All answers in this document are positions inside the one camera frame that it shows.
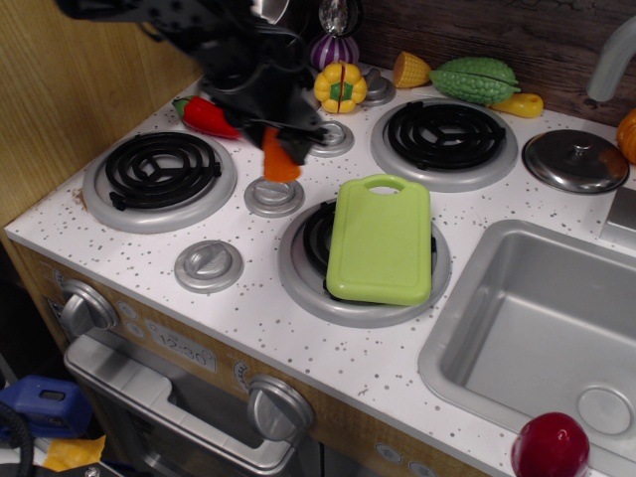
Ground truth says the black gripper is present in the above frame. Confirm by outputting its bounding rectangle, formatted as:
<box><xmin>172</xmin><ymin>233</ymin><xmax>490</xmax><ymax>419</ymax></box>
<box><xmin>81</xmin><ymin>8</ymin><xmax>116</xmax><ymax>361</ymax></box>
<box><xmin>198</xmin><ymin>34</ymin><xmax>325</xmax><ymax>166</ymax></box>

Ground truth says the orange toy carrot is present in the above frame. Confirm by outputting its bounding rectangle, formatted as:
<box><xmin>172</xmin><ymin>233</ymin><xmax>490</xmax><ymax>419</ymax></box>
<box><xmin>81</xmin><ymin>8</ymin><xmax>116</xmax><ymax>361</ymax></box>
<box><xmin>261</xmin><ymin>127</ymin><xmax>301</xmax><ymax>183</ymax></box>

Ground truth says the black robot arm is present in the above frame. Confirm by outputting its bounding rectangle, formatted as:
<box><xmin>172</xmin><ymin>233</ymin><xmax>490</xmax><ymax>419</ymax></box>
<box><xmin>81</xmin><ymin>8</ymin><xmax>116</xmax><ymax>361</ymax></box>
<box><xmin>57</xmin><ymin>1</ymin><xmax>325</xmax><ymax>165</ymax></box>

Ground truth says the green plastic cutting board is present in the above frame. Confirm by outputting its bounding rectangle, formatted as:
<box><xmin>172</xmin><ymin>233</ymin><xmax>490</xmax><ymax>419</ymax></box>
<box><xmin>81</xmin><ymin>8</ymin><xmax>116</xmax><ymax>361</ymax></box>
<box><xmin>326</xmin><ymin>174</ymin><xmax>432</xmax><ymax>306</ymax></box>

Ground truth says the silver knob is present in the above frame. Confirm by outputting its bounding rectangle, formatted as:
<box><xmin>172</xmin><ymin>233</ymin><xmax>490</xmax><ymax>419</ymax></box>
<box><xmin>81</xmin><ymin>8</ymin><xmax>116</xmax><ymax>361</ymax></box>
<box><xmin>174</xmin><ymin>240</ymin><xmax>243</xmax><ymax>294</ymax></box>
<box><xmin>362</xmin><ymin>68</ymin><xmax>397</xmax><ymax>107</ymax></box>
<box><xmin>310</xmin><ymin>120</ymin><xmax>355</xmax><ymax>158</ymax></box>
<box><xmin>243</xmin><ymin>178</ymin><xmax>305</xmax><ymax>218</ymax></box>

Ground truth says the silver knob upper centre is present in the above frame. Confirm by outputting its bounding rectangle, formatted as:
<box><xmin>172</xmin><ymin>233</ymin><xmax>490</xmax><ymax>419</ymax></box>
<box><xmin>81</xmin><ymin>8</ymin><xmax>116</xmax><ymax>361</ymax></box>
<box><xmin>310</xmin><ymin>120</ymin><xmax>355</xmax><ymax>158</ymax></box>

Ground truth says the red toy chili pepper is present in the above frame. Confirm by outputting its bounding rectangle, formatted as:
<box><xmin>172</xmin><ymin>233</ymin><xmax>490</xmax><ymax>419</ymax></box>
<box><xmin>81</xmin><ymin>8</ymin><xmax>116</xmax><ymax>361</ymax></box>
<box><xmin>172</xmin><ymin>95</ymin><xmax>240</xmax><ymax>139</ymax></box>

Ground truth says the yellow toy bell pepper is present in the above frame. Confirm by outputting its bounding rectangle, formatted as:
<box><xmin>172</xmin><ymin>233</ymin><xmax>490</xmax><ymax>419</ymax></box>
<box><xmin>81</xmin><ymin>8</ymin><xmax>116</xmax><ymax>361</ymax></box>
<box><xmin>313</xmin><ymin>62</ymin><xmax>368</xmax><ymax>113</ymax></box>

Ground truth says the purple striped toy onion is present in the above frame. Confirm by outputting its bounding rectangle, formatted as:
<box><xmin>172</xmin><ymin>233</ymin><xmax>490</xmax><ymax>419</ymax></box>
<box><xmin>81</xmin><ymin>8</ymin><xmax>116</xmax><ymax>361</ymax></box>
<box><xmin>309</xmin><ymin>34</ymin><xmax>360</xmax><ymax>71</ymax></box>

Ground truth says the silver knob back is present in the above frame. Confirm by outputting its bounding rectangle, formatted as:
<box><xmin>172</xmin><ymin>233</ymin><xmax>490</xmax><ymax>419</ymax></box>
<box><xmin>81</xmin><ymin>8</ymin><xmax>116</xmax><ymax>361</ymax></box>
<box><xmin>362</xmin><ymin>68</ymin><xmax>397</xmax><ymax>107</ymax></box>

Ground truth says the front right stove burner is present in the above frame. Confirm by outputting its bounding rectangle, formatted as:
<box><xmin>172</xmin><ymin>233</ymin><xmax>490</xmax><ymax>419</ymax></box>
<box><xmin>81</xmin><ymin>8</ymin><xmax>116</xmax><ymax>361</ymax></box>
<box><xmin>278</xmin><ymin>201</ymin><xmax>451</xmax><ymax>329</ymax></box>

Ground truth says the stove burner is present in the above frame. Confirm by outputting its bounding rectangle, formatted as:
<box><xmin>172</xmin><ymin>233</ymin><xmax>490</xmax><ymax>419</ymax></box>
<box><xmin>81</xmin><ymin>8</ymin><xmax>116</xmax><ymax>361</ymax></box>
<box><xmin>278</xmin><ymin>201</ymin><xmax>451</xmax><ymax>329</ymax></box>
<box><xmin>82</xmin><ymin>131</ymin><xmax>238</xmax><ymax>235</ymax></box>
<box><xmin>371</xmin><ymin>98</ymin><xmax>518</xmax><ymax>193</ymax></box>

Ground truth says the stainless steel pot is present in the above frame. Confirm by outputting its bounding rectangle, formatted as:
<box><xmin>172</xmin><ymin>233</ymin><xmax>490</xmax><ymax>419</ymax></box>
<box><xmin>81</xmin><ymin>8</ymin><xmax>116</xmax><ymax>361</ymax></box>
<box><xmin>251</xmin><ymin>0</ymin><xmax>314</xmax><ymax>35</ymax></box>

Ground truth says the front left stove burner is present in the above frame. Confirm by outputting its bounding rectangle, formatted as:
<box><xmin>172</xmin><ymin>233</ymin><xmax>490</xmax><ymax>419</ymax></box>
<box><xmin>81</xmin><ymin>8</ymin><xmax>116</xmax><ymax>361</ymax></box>
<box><xmin>82</xmin><ymin>131</ymin><xmax>238</xmax><ymax>235</ymax></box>

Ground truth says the steel spoon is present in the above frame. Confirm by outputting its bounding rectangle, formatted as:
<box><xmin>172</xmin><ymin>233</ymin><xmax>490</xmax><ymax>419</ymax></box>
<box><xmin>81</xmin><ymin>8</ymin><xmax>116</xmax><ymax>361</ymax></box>
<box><xmin>318</xmin><ymin>0</ymin><xmax>364</xmax><ymax>38</ymax></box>

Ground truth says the silver knob front left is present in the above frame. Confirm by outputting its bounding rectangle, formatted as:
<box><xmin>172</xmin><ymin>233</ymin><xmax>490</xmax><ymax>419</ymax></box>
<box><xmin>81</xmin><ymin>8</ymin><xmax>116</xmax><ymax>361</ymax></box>
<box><xmin>174</xmin><ymin>240</ymin><xmax>243</xmax><ymax>294</ymax></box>

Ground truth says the yellow toy corn piece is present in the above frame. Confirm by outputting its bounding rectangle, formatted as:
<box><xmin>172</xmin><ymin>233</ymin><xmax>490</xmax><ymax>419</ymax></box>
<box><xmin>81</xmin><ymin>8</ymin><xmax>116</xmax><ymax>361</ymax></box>
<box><xmin>393</xmin><ymin>52</ymin><xmax>432</xmax><ymax>88</ymax></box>

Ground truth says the back right stove burner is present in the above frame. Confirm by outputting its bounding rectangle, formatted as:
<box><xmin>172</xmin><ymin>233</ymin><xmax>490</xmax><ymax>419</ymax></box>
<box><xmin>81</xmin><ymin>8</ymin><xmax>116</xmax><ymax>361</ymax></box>
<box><xmin>371</xmin><ymin>98</ymin><xmax>518</xmax><ymax>193</ymax></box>

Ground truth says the green toy bitter gourd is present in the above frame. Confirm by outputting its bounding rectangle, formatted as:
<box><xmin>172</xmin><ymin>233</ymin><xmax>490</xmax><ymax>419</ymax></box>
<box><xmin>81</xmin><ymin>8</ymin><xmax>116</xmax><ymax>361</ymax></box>
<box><xmin>429</xmin><ymin>57</ymin><xmax>521</xmax><ymax>104</ymax></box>

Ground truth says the oven clock display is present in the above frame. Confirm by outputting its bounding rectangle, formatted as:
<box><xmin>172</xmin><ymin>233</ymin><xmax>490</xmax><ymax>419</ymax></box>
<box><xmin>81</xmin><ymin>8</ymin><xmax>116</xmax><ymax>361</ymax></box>
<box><xmin>145</xmin><ymin>319</ymin><xmax>217</xmax><ymax>373</ymax></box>

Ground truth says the left oven dial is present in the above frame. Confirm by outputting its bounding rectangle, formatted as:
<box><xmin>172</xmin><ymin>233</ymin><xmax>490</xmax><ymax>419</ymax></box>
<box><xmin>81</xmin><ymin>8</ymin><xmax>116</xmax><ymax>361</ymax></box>
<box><xmin>60</xmin><ymin>279</ymin><xmax>119</xmax><ymax>336</ymax></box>

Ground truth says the oven dial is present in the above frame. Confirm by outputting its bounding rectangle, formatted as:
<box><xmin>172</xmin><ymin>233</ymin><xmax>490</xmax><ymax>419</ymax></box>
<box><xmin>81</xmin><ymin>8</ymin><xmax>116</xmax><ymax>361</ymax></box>
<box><xmin>60</xmin><ymin>279</ymin><xmax>119</xmax><ymax>336</ymax></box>
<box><xmin>247</xmin><ymin>374</ymin><xmax>315</xmax><ymax>442</ymax></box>

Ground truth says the right oven dial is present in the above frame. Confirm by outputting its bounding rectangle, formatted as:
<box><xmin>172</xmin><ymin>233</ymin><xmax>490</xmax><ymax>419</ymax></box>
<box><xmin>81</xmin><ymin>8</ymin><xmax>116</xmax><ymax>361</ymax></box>
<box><xmin>247</xmin><ymin>374</ymin><xmax>315</xmax><ymax>442</ymax></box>

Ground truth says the silver toy sink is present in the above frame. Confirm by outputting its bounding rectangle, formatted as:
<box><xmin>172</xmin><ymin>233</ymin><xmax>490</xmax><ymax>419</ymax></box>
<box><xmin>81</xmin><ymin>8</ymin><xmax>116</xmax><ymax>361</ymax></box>
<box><xmin>418</xmin><ymin>221</ymin><xmax>635</xmax><ymax>476</ymax></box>

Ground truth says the steel pot lid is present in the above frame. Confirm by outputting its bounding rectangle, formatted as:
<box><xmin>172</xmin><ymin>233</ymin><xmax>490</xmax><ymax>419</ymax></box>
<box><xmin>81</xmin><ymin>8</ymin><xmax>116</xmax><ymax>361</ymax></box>
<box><xmin>522</xmin><ymin>129</ymin><xmax>630</xmax><ymax>195</ymax></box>

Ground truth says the orange toy fruit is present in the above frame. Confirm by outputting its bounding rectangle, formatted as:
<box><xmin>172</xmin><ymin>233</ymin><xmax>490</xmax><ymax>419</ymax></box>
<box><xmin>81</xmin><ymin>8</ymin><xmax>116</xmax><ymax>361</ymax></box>
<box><xmin>616</xmin><ymin>108</ymin><xmax>636</xmax><ymax>164</ymax></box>

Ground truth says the blue plastic device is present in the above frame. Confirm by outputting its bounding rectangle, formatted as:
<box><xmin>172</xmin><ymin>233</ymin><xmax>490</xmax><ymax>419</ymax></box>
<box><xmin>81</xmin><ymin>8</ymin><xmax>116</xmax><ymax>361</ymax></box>
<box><xmin>1</xmin><ymin>375</ymin><xmax>92</xmax><ymax>438</ymax></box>

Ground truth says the grey toy faucet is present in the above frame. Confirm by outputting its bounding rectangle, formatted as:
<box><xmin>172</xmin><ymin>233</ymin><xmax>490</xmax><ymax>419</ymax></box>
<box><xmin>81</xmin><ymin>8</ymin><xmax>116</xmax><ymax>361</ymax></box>
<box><xmin>586</xmin><ymin>17</ymin><xmax>635</xmax><ymax>102</ymax></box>

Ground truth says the yellow cloth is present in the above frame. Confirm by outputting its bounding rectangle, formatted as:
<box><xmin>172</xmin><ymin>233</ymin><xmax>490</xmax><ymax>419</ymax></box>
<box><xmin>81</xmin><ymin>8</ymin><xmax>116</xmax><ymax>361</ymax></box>
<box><xmin>42</xmin><ymin>435</ymin><xmax>106</xmax><ymax>472</ymax></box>

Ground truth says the red toy apple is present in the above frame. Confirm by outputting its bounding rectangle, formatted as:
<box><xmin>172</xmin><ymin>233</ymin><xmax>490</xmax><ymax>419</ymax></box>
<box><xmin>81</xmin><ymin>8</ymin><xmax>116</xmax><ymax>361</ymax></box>
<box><xmin>511</xmin><ymin>412</ymin><xmax>590</xmax><ymax>476</ymax></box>

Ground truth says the silver oven door handle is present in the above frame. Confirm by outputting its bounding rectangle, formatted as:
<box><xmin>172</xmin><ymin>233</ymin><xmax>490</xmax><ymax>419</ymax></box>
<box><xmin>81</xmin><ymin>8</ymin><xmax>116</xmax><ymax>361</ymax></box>
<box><xmin>65</xmin><ymin>336</ymin><xmax>295</xmax><ymax>476</ymax></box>

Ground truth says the black cable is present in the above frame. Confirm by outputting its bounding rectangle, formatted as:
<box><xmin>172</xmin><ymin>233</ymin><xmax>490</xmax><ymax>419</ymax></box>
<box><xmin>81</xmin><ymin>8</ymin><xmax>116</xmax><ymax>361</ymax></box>
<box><xmin>0</xmin><ymin>401</ymin><xmax>34</xmax><ymax>477</ymax></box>

